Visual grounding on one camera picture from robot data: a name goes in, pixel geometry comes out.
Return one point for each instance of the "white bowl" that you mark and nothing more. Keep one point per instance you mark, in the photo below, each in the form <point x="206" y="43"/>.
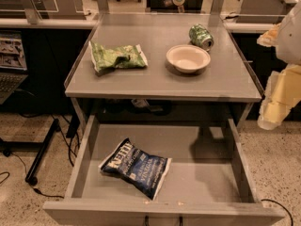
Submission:
<point x="188" y="58"/>

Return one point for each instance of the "green soda can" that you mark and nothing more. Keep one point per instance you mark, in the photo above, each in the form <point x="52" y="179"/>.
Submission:
<point x="201" y="37"/>

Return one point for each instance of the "laptop computer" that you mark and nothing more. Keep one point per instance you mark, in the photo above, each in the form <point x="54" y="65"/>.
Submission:
<point x="13" y="68"/>

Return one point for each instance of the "grey cabinet counter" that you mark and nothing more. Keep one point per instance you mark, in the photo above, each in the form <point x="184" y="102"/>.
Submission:
<point x="226" y="79"/>

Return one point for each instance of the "blue kettle chip bag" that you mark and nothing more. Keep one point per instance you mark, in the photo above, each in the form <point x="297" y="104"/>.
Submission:
<point x="144" y="171"/>

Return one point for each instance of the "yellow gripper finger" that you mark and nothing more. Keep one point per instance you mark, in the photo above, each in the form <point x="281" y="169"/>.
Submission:
<point x="269" y="38"/>
<point x="282" y="93"/>

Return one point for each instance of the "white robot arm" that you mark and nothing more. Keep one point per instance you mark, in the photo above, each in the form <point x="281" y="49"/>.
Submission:
<point x="288" y="48"/>

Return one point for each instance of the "green chip bag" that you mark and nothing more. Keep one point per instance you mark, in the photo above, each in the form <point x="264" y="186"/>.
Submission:
<point x="123" y="57"/>

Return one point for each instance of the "black stand leg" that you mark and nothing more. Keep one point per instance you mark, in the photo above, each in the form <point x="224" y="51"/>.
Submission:
<point x="31" y="178"/>

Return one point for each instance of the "grey open drawer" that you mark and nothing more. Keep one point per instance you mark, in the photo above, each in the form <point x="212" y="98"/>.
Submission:
<point x="208" y="183"/>

